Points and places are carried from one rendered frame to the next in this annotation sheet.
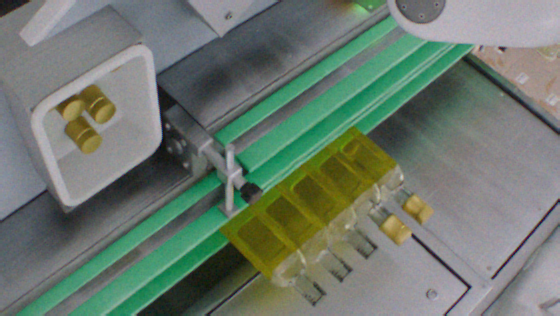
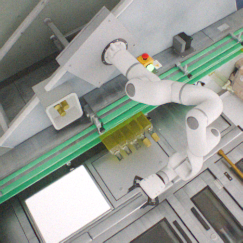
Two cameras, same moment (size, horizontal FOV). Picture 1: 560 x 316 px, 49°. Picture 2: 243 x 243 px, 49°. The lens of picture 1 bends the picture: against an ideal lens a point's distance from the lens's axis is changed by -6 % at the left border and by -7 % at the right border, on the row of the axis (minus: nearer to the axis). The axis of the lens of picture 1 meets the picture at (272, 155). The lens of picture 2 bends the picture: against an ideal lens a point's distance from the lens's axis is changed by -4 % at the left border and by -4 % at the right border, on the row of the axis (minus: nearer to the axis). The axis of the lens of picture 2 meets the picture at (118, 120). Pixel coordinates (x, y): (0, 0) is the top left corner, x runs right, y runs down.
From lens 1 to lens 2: 62 cm
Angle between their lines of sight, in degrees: 13
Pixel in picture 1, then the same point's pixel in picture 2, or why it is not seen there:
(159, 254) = (80, 143)
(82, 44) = (59, 91)
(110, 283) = (66, 149)
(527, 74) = not seen: outside the picture
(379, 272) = (146, 153)
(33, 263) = (48, 142)
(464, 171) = (182, 125)
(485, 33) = (143, 101)
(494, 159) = not seen: hidden behind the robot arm
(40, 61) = (49, 95)
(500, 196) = not seen: hidden behind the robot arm
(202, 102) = (94, 104)
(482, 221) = (184, 142)
